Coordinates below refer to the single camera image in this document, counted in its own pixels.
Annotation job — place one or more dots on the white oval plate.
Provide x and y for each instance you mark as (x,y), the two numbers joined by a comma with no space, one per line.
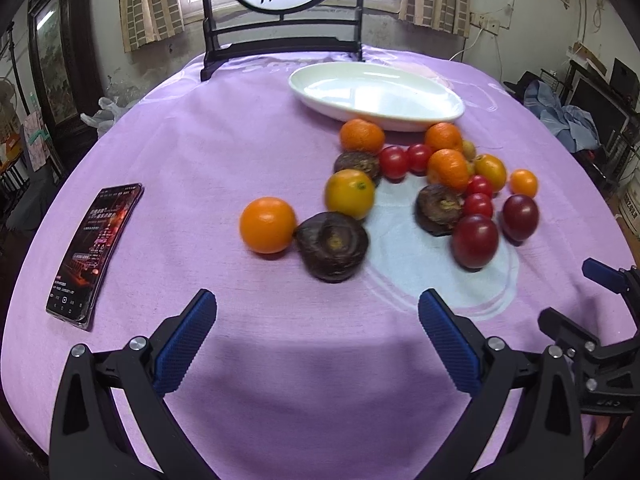
(393,99)

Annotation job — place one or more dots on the smooth orange fruit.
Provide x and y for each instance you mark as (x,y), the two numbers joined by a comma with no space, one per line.
(267,225)

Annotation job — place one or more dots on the yellow-orange oval tomato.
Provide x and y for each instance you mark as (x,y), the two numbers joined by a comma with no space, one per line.
(492,169)

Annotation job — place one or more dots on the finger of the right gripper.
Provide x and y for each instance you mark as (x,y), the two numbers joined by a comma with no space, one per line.
(573,349)
(620,281)

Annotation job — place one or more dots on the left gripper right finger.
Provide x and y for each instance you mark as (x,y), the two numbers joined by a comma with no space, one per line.
(544,440)

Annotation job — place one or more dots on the left checked curtain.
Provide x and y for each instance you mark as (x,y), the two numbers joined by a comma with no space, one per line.
(146,21)

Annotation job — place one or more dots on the bumpy mandarin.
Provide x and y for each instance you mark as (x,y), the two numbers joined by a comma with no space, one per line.
(443,136)
(449,168)
(358,135)

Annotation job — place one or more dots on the large dark mangosteen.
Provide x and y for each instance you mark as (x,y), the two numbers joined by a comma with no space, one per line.
(332,246)

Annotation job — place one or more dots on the black smartphone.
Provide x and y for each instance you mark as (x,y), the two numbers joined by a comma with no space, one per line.
(77,283)

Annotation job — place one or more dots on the red cherry tomato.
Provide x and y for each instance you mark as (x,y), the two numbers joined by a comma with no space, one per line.
(394,163)
(479,204)
(479,185)
(418,157)

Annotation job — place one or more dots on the white plastic bag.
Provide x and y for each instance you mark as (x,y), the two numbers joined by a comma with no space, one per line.
(109,112)

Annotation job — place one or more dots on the small orange tomato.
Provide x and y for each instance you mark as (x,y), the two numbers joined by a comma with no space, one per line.
(523,181)

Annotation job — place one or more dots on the round painted screen stand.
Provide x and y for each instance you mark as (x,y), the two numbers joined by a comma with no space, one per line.
(278,13)

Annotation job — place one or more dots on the yellow-orange round fruit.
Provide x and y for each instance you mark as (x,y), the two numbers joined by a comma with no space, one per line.
(350,192)

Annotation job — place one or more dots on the wall power socket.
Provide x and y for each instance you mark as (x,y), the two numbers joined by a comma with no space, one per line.
(486,22)

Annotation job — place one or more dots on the blue clothes pile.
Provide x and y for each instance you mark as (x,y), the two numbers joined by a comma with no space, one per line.
(573,127)

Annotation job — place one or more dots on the dark red plum tomato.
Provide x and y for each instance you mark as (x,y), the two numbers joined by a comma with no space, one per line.
(474,241)

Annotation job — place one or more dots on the dark wooden cabinet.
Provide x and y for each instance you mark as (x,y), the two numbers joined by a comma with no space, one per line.
(65,73)

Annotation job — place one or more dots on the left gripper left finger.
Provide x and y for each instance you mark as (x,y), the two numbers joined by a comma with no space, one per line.
(88,439)

